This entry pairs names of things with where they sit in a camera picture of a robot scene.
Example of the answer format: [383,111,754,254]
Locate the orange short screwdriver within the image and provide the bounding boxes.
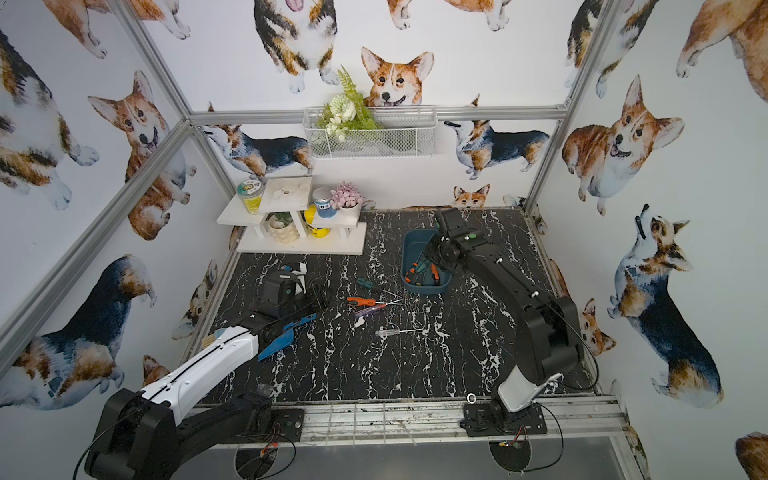
[347,297,402,307]

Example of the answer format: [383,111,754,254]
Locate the red purple clear screwdriver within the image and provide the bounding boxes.
[354,302,398,318]

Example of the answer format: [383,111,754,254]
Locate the green small screwdriver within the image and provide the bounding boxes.
[356,278,386,294]

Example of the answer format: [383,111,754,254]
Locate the clear handle screwdriver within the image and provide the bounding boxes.
[375,328,425,338]

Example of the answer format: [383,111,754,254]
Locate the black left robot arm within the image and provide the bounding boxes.
[75,271,330,479]

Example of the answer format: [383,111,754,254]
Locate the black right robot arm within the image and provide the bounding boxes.
[424,208,585,421]

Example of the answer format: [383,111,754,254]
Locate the teal plastic storage box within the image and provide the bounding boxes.
[401,229,453,295]

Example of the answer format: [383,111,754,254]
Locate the blue dustpan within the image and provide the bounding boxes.
[257,313,318,361]

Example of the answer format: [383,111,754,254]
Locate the cream bumpy cup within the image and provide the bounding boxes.
[267,212,299,244]

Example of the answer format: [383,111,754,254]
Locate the white tiered shelf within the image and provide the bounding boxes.
[217,176,366,255]

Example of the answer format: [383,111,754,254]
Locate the yellow can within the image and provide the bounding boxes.
[303,204,330,238]

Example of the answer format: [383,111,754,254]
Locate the blue white can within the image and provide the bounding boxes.
[312,187,336,218]

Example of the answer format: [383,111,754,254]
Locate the pink flowers white pot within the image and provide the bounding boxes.
[331,181,366,217]

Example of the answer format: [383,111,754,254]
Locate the green lid yellow jar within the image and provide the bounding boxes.
[236,178,265,214]

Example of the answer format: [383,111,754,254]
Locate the artificial green white flowers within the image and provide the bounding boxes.
[316,66,380,142]

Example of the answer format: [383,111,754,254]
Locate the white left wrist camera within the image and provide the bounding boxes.
[280,262,308,294]

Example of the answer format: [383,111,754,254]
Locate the white wire wall basket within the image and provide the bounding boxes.
[302,106,437,159]

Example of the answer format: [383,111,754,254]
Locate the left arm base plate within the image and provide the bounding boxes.
[256,408,306,443]

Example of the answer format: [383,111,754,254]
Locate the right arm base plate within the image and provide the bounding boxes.
[459,400,548,437]

